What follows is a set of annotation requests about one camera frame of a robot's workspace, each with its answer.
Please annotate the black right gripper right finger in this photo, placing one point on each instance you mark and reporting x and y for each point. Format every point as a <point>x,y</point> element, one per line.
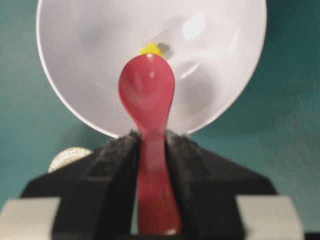
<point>205,187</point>

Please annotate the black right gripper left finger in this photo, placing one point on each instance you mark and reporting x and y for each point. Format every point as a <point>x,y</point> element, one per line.
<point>97,192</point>

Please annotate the red plastic spoon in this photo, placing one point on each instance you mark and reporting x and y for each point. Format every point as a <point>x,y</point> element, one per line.
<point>146,89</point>

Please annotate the yellow hexagonal prism block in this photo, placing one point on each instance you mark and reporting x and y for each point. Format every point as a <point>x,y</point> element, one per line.
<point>151,48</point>

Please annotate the white round bowl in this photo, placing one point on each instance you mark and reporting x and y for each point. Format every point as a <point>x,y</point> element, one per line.
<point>212,46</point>

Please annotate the speckled egg-shaped dish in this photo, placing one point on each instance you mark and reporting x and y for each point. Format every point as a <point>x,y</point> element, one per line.
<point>67,157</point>

